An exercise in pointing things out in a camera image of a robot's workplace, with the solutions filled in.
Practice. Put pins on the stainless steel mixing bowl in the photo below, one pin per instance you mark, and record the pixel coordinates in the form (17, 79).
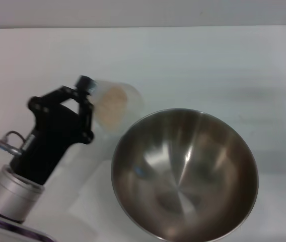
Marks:
(183, 176)

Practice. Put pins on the clear plastic measuring cup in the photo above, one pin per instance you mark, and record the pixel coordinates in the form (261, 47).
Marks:
(133, 100)

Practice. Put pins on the white rice grains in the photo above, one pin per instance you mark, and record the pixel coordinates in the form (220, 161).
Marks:
(112, 106)

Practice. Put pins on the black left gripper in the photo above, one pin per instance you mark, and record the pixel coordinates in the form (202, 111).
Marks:
(52, 131)

